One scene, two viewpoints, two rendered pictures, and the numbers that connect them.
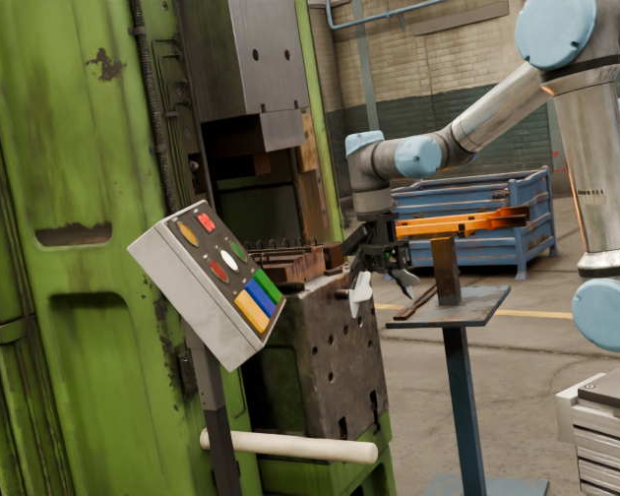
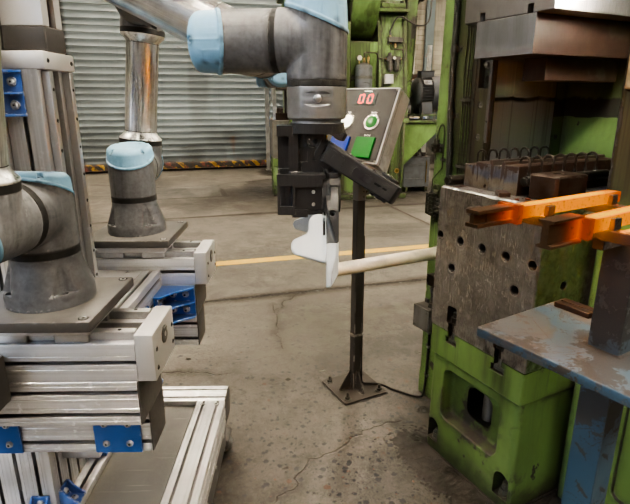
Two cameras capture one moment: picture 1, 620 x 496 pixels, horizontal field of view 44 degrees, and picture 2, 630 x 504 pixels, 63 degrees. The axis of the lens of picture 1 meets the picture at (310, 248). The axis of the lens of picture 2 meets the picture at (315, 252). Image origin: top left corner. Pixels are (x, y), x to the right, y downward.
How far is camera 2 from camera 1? 2.75 m
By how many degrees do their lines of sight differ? 117
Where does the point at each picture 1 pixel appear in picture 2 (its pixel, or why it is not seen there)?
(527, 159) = not seen: outside the picture
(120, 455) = not seen: hidden behind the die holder
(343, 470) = (444, 344)
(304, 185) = not seen: outside the picture
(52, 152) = not seen: hidden behind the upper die
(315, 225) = not seen: outside the picture
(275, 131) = (490, 39)
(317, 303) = (453, 201)
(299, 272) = (480, 176)
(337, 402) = (451, 291)
